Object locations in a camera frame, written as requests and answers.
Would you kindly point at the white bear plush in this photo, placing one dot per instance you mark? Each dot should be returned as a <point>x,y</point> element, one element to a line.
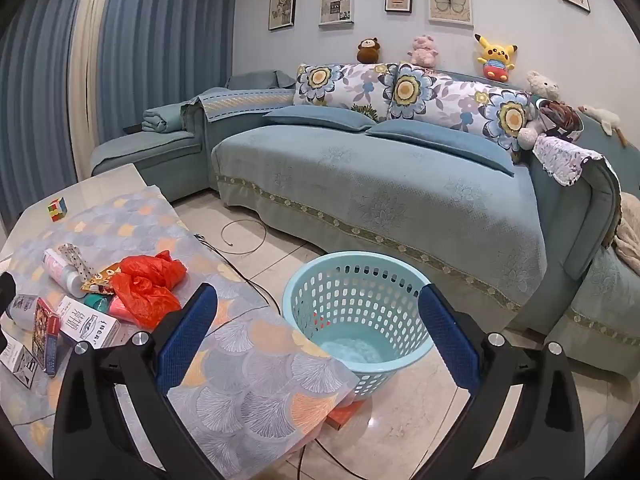
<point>544,85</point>

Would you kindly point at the light blue plastic basket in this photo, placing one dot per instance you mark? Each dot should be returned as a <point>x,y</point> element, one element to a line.
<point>360,350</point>

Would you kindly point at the teal plastic bag roll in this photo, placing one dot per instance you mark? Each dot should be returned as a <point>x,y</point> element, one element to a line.
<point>95,301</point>

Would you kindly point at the white printed carton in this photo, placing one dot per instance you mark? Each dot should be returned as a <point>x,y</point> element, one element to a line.
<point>17,362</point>

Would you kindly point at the blue embroidered sofa cover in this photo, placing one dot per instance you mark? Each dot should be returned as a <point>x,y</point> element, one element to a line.
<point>375,185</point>

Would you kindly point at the small white plush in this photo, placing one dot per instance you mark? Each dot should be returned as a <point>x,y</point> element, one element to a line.
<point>529,135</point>

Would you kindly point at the tall black picture frame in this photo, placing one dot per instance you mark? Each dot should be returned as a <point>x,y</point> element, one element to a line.
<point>282,7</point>

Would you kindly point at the beige fluffy blanket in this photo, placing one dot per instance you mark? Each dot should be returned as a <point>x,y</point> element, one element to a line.
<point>629,240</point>

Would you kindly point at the white medicine box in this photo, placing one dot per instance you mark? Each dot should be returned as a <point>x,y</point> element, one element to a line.
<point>85,322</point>

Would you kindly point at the folded blue blanket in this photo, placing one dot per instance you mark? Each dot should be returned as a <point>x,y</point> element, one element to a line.
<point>160,117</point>

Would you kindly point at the red plastic bag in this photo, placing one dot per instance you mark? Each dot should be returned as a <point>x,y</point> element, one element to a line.
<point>147,290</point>

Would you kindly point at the black remote control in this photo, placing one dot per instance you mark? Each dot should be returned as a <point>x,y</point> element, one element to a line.
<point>132,128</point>

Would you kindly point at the orange flat box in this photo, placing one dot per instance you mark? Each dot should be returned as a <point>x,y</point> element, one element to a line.
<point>344,416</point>

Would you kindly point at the colourful puzzle cube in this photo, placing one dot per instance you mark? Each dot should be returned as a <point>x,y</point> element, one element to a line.
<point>57,208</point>

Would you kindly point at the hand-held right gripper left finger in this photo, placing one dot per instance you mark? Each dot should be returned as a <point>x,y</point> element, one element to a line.
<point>185,342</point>

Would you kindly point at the blue fabric sofa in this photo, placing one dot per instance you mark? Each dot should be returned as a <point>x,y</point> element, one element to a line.
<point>560,220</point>

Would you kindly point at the cream curtain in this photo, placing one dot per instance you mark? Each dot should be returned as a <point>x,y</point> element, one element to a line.
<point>87,60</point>

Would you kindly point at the pink pig plush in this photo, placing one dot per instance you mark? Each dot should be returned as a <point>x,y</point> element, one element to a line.
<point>422,51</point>

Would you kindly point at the brown-haired doll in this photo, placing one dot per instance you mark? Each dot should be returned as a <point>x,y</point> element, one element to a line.
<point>560,117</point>

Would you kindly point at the blue curtain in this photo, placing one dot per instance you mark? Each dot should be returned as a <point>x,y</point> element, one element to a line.
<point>165,45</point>
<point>35,110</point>

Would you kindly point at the white goose plush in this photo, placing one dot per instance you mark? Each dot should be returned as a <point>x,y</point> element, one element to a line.
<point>602,119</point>

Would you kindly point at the blue quilted backrest cover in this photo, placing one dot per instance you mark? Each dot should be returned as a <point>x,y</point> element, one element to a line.
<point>240,100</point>

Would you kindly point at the pink plastic bag roll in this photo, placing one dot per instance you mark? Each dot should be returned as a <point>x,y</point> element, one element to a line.
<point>120,310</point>

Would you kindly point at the dark red box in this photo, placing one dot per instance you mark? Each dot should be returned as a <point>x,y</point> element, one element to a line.
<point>46,335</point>

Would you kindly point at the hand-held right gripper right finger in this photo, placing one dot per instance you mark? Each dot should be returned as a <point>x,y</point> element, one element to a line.
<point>447,342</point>

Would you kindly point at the brown monkey plush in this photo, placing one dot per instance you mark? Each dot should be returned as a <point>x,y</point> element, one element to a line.
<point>369,51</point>

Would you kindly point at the white collage picture frame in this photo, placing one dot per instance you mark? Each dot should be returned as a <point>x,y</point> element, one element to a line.
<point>337,7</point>

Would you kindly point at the white butterfly picture frame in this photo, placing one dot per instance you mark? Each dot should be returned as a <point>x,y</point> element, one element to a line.
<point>450,5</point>

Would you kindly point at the orange snack packet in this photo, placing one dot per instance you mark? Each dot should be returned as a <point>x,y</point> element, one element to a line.
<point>97,282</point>

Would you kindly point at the silver white can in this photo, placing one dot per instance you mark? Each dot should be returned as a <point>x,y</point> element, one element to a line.
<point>22,310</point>

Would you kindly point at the white bottle with pink label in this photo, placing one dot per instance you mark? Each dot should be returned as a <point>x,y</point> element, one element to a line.
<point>62,271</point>

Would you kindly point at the blue pillow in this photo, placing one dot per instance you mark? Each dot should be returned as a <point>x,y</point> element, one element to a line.
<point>320,117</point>
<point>440,142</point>

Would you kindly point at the floral armrest cloth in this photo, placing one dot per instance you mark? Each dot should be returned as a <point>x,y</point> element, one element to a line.
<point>565,157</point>

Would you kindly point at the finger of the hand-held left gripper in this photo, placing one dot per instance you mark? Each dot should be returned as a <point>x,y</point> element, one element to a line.
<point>6,292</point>

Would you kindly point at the yellow mouse plush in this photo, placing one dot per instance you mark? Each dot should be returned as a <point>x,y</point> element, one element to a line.
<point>495,60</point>

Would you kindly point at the blue covered footstool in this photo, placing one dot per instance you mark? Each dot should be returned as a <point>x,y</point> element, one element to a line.
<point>605,310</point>

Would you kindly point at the white black-dotted paper carton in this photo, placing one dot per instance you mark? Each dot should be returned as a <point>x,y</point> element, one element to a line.
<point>77,257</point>

